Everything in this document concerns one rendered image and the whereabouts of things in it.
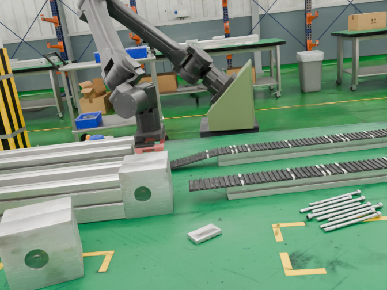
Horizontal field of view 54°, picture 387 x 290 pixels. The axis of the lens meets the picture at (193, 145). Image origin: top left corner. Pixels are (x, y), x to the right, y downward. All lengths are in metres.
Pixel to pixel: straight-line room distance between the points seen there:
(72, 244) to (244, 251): 0.25
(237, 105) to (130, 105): 0.48
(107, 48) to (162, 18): 7.44
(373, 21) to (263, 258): 5.61
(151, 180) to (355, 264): 0.36
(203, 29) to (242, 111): 7.14
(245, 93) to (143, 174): 0.59
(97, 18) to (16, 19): 8.30
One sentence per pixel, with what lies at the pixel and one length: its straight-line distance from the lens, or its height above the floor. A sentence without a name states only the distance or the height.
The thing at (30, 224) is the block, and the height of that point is 0.87.
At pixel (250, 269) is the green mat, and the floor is 0.78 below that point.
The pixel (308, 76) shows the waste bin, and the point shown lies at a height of 0.24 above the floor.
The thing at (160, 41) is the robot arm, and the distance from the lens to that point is 1.28.
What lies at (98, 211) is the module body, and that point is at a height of 0.80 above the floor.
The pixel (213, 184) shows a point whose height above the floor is 0.81.
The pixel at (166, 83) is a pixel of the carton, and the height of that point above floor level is 0.35.
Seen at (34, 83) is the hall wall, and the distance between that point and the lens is 9.32.
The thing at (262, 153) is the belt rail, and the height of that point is 0.80.
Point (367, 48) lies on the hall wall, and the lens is 8.92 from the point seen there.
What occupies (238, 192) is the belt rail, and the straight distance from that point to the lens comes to 0.77.
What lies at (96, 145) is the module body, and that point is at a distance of 0.98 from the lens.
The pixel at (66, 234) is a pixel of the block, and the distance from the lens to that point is 0.58.
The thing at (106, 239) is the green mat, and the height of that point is 0.78.
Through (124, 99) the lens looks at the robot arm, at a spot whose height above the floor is 0.98.
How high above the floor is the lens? 1.12
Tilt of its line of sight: 17 degrees down
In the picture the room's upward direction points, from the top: 7 degrees counter-clockwise
